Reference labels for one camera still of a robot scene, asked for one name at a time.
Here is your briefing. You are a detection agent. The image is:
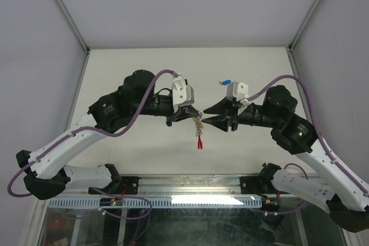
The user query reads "blue tag key far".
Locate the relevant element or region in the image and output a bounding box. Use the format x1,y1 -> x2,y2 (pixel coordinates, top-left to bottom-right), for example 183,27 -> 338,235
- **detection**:
219,80 -> 232,86

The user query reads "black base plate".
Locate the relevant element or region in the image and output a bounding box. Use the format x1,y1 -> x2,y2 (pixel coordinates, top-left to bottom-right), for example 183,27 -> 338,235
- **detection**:
239,175 -> 277,196
100,175 -> 141,195

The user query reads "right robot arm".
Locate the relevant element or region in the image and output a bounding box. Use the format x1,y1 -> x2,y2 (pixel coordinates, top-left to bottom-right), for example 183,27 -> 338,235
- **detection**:
203,85 -> 368,233

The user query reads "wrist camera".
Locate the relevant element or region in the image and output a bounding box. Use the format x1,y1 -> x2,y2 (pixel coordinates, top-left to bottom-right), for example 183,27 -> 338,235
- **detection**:
226,81 -> 250,107
172,75 -> 195,108

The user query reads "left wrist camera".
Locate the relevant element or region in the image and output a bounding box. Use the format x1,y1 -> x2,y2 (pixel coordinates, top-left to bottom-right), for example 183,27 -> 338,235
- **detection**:
172,75 -> 195,108

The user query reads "white slotted cable duct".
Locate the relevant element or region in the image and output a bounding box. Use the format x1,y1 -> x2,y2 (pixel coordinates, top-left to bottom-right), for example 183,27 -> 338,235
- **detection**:
48,195 -> 262,210

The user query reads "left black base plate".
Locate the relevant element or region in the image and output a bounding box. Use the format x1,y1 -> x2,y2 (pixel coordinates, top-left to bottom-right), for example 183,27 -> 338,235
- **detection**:
100,175 -> 141,195

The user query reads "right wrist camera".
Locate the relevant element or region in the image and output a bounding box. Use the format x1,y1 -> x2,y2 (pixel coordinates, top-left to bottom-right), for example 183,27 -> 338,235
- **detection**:
226,81 -> 250,107

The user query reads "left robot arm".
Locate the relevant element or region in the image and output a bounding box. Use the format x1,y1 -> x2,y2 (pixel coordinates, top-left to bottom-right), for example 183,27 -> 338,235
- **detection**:
16,70 -> 201,200

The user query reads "aluminium mounting rail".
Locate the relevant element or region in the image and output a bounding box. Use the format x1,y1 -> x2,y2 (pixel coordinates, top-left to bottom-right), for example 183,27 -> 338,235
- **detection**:
86,173 -> 345,198

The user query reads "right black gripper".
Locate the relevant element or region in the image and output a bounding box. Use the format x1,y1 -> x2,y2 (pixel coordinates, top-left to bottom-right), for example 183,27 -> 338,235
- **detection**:
201,96 -> 281,131

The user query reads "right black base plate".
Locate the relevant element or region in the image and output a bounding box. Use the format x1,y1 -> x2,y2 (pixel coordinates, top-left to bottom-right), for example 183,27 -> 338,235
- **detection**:
239,175 -> 277,196

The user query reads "red handle keyring holder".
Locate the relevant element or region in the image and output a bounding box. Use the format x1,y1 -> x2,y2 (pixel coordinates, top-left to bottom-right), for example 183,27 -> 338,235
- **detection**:
193,116 -> 204,150

